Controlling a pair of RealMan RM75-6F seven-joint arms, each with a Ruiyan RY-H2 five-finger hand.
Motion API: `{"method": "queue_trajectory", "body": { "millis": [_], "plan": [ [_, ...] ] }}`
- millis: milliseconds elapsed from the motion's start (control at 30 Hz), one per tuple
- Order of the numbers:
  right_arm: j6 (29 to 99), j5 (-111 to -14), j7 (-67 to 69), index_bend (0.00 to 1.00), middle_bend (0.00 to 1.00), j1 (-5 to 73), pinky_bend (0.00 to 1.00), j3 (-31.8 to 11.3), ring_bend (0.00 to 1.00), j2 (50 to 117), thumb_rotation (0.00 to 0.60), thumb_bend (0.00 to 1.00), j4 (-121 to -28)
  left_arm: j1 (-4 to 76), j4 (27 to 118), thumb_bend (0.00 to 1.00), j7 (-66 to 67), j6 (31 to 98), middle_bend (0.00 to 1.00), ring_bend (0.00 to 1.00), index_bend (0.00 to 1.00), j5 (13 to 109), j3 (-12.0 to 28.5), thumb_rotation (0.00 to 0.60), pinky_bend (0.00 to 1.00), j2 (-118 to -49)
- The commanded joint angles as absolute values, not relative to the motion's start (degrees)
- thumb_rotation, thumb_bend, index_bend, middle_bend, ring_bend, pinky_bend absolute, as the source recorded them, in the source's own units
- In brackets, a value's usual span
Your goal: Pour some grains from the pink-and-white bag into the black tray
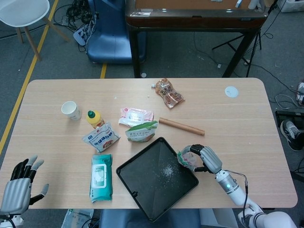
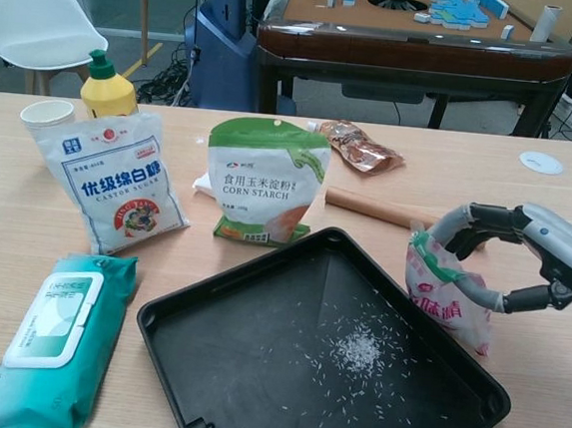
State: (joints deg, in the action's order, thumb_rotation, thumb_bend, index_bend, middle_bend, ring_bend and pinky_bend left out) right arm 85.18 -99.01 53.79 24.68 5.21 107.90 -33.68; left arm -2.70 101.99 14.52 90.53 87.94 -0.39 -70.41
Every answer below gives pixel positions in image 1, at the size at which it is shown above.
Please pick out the spilled white rice grains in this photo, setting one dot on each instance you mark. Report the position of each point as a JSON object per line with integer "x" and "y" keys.
{"x": 167, "y": 170}

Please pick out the small white snack packet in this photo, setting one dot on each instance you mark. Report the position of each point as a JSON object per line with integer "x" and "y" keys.
{"x": 188, "y": 161}

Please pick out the black foot pedal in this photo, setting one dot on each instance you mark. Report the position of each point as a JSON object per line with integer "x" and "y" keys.
{"x": 288, "y": 115}

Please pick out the white power strip with plugs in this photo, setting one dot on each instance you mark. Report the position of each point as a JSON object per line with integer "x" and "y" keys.
{"x": 82, "y": 34}

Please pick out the teal wet wipes pack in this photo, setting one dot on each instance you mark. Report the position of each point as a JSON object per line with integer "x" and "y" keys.
{"x": 101, "y": 178}

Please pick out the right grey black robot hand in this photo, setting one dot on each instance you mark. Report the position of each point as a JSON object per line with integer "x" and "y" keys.
{"x": 211, "y": 159}

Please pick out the white paper cup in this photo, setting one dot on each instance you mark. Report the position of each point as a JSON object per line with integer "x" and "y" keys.
{"x": 71, "y": 111}

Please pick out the green white corn starch bag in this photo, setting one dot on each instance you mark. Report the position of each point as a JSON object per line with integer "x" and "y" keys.
{"x": 140, "y": 133}

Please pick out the wooden rolling pin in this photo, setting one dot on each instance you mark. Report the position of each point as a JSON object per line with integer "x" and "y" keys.
{"x": 181, "y": 126}

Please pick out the white castor sugar bag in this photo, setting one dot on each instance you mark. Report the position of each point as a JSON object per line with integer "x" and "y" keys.
{"x": 102, "y": 139}

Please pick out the pink wet wipes pack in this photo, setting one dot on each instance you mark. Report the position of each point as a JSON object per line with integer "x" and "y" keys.
{"x": 135, "y": 115}

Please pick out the brown mahjong table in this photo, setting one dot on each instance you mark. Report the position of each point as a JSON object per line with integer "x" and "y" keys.
{"x": 194, "y": 21}

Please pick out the blue and white mahjong tile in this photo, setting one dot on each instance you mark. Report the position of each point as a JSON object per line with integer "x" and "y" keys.
{"x": 239, "y": 2}

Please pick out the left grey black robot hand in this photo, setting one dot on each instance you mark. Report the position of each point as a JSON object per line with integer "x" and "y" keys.
{"x": 16, "y": 194}

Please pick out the white round table grommet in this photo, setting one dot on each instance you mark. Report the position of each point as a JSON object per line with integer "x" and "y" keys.
{"x": 231, "y": 92}

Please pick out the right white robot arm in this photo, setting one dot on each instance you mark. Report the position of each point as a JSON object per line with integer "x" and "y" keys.
{"x": 232, "y": 187}

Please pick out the yellow bottle with green cap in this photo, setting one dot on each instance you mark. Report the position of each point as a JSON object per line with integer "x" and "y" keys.
{"x": 93, "y": 120}

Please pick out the black and grey sneaker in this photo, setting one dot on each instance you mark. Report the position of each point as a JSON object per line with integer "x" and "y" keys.
{"x": 291, "y": 134}

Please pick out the black plastic tray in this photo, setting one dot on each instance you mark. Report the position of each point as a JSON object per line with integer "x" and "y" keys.
{"x": 152, "y": 187}

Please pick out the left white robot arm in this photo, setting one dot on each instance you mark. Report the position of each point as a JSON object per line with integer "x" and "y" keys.
{"x": 9, "y": 221}

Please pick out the white chair with wooden legs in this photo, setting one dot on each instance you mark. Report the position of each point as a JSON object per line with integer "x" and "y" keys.
{"x": 21, "y": 10}

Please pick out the clear plastic bag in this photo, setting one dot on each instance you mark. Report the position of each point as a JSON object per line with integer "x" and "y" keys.
{"x": 76, "y": 218}

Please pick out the black tripod stand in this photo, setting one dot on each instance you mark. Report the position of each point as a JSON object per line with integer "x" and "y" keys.
{"x": 253, "y": 47}

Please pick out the brown sauce pouch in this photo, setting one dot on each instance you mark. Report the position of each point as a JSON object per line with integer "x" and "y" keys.
{"x": 169, "y": 93}

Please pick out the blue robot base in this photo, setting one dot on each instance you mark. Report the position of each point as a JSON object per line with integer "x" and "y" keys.
{"x": 109, "y": 40}

